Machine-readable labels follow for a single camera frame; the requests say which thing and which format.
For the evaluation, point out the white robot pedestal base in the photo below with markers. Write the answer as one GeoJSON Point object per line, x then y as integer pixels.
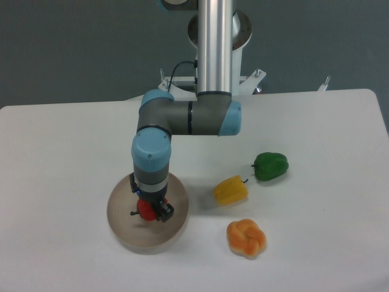
{"type": "Point", "coordinates": [288, 46]}

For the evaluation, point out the green toy pepper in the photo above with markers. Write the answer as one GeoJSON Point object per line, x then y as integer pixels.
{"type": "Point", "coordinates": [268, 166]}

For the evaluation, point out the beige round plate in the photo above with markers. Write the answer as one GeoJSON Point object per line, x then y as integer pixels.
{"type": "Point", "coordinates": [140, 235]}

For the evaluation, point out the yellow toy pepper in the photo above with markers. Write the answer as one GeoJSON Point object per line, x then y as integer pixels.
{"type": "Point", "coordinates": [230, 191]}

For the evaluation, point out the orange knotted bread roll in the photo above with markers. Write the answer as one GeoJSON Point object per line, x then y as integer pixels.
{"type": "Point", "coordinates": [245, 238]}

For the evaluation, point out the red toy pepper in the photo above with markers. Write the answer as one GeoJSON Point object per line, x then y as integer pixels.
{"type": "Point", "coordinates": [144, 210]}

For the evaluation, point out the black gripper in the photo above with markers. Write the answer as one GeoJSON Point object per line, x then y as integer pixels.
{"type": "Point", "coordinates": [154, 194]}

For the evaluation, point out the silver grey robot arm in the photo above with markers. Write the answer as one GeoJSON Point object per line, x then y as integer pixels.
{"type": "Point", "coordinates": [212, 113]}

